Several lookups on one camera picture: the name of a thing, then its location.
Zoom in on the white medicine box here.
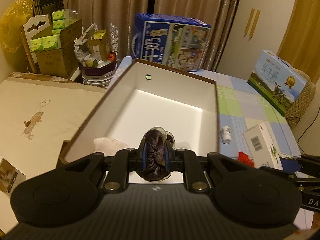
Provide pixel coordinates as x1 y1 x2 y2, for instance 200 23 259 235
243 123 283 170

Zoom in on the dark scrunchie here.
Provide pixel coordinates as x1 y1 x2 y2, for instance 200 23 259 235
136 127 175 183

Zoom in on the white cloth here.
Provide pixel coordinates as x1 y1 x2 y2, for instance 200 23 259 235
93 137 129 156

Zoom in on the red candy packet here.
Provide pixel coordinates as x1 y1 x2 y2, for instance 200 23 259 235
238 151 254 167

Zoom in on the person's right hand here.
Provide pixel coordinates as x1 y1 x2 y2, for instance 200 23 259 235
311 212 320 229

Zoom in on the quilted beige chair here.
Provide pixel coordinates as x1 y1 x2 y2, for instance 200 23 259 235
285 68 316 130

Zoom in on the small white pill bottle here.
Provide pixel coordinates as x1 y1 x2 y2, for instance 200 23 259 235
221 126 232 144

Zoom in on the brown cardboard storage box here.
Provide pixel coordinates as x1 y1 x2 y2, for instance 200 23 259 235
57 57 221 184

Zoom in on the checked blue green tablecloth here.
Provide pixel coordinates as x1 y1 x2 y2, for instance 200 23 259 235
106 57 300 158

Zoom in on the light blue milk carton box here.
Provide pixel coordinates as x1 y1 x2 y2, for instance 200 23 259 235
247 50 306 116

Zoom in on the small booklet on bed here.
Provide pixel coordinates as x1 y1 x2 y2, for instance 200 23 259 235
0 157 27 195

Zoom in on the dark blue milk carton box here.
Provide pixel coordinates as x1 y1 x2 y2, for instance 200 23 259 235
131 13 210 72

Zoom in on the bin with trash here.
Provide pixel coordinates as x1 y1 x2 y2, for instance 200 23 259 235
74 23 117 88

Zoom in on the cardboard box with green tissues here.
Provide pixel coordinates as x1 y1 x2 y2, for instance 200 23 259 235
20 9 82 79

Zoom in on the yellow plastic bag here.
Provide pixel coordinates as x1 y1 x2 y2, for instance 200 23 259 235
1 0 33 53

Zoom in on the black power cable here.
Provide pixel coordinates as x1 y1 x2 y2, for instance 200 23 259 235
295 109 320 156

